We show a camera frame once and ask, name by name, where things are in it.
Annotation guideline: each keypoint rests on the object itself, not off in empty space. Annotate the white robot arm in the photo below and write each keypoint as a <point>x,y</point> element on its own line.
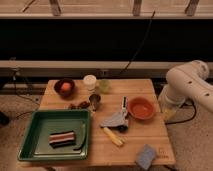
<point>187,81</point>

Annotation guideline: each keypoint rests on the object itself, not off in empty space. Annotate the green plastic tray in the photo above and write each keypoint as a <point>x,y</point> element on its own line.
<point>35,146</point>

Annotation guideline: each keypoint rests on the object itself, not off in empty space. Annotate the striped folded cloth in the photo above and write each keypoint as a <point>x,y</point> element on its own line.
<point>62,139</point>

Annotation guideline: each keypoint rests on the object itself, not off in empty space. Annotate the metal cup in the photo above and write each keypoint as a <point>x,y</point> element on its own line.
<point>95,101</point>

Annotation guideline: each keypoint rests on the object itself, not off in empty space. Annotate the grey cloth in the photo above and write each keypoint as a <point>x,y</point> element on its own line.
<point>115,120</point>

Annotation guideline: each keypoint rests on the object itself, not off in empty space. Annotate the dark red bowl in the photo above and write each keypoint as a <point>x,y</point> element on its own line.
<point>58,84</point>

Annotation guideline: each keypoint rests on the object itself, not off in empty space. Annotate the green translucent cup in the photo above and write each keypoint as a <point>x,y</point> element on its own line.
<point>104,86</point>

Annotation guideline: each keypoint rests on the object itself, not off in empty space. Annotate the black white marker tool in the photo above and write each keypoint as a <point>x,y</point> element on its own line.
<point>124,106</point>

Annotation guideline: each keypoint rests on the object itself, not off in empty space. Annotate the orange bowl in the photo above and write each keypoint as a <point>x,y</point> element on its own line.
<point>141,108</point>

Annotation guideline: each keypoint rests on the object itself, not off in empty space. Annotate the brown dried food pieces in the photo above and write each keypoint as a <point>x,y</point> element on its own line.
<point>82,105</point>

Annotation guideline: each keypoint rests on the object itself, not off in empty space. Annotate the blue sponge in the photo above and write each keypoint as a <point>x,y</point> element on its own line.
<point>146,156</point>

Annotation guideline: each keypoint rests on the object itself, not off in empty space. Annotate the white cup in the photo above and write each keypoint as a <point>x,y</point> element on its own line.
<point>90,82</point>

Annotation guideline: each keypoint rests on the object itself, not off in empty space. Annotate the yellow banana toy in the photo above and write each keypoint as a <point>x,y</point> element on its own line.
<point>113,137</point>

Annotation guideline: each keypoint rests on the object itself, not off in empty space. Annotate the orange ball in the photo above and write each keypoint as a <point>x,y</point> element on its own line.
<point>66,87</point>

